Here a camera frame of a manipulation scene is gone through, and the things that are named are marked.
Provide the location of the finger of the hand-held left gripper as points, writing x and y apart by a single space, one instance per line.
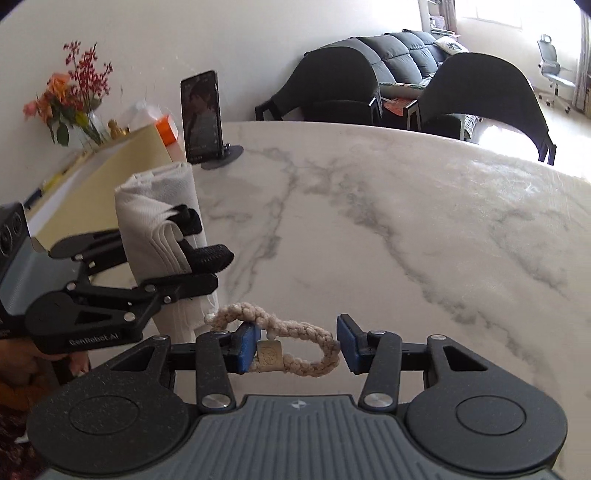
92 247
184 286

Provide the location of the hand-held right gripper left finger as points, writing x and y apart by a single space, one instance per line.
244 346

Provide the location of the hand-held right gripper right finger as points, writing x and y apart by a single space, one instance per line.
348 344

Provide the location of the cream woven tassel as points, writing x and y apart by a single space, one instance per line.
295 339

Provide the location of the white shopping bag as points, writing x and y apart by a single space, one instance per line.
159 221

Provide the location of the person's left forearm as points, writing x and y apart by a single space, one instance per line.
23 392

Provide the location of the person's left hand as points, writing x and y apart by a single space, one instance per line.
32 364

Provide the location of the yellow cardboard box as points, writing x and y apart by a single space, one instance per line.
115 170

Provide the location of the glass vase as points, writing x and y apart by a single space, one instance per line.
94 131

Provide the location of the small gold figurine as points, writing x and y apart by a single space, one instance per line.
116 130

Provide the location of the orange tissue box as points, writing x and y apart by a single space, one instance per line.
165 131

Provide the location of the black round phone stand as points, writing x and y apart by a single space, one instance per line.
226 156

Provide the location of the flower bouquet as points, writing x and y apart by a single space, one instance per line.
69 92

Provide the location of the red floral clothing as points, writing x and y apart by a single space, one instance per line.
16 443

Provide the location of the black smartphone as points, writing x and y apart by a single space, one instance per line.
202 115

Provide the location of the orange printed mat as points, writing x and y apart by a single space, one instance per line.
396 105

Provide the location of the black dining chair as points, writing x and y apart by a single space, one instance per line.
485 87
332 78

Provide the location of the grey sofa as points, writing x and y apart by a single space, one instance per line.
406 55

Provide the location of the white printed pillow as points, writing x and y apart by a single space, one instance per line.
451 45

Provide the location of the white bookshelf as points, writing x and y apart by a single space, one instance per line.
431 16

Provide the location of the grey curtain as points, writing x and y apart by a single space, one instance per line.
449 16
582 55

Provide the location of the grey office chair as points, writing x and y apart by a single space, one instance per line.
554 69

